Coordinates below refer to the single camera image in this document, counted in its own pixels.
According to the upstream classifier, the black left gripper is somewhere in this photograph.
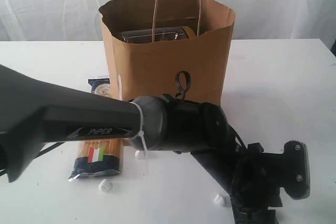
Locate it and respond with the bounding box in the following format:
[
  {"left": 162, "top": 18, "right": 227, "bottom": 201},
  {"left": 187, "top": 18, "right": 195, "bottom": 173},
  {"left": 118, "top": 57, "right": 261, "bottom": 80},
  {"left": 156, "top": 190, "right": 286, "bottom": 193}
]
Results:
[{"left": 230, "top": 141, "right": 310, "bottom": 223}]

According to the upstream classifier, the white crumb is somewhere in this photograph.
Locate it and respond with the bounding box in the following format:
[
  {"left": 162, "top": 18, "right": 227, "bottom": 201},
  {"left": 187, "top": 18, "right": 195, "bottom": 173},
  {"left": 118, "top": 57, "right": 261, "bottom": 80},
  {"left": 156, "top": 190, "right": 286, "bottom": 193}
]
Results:
[
  {"left": 213, "top": 194, "right": 226, "bottom": 207},
  {"left": 98, "top": 179, "right": 113, "bottom": 193},
  {"left": 135, "top": 150, "right": 146, "bottom": 159}
]

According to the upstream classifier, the clear jar with yellow lid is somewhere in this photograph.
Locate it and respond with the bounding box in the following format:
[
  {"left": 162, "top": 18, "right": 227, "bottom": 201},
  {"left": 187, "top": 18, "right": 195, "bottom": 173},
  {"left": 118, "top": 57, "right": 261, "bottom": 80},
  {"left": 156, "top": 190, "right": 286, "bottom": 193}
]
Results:
[{"left": 119, "top": 26, "right": 196, "bottom": 44}]

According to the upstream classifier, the spaghetti packet with Italian flag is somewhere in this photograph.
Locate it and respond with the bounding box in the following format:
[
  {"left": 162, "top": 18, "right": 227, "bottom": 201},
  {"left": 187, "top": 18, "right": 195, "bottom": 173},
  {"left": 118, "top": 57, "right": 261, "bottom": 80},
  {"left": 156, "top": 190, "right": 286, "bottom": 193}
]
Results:
[{"left": 68, "top": 77, "right": 125, "bottom": 182}]

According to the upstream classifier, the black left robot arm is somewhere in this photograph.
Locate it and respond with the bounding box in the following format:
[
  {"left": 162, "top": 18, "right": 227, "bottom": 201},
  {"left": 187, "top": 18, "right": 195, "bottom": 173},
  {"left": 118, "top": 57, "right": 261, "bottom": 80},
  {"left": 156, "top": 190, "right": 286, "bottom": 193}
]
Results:
[{"left": 1, "top": 66, "right": 310, "bottom": 223}]

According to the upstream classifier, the large brown paper bag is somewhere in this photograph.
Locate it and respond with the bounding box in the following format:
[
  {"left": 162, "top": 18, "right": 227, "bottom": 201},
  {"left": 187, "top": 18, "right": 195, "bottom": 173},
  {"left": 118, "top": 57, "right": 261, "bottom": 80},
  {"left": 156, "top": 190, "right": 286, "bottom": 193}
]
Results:
[{"left": 99, "top": 0, "right": 235, "bottom": 105}]

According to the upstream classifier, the white zip tie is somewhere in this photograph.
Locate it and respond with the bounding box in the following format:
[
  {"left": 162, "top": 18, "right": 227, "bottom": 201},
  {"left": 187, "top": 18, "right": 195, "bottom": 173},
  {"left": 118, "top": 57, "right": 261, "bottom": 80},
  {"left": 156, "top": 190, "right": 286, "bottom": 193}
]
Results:
[{"left": 128, "top": 102, "right": 150, "bottom": 177}]

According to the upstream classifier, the white backdrop curtain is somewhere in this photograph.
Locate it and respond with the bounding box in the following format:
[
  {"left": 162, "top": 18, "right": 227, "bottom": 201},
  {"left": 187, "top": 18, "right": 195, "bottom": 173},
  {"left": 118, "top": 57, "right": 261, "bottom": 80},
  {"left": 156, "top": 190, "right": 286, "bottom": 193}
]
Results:
[{"left": 0, "top": 0, "right": 336, "bottom": 57}]

